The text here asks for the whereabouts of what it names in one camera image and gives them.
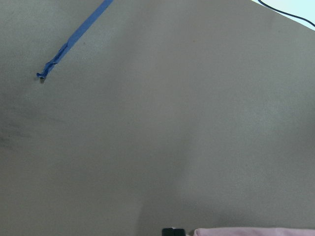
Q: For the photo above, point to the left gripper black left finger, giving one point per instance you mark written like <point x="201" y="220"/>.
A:
<point x="167" y="232"/>

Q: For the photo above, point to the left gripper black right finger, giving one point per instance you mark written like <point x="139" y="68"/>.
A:
<point x="179" y="232"/>

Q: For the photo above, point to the pink Snoopy t-shirt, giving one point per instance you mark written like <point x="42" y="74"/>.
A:
<point x="247" y="231"/>

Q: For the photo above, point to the blue tape strip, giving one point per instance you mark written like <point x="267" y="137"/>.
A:
<point x="78" y="33"/>

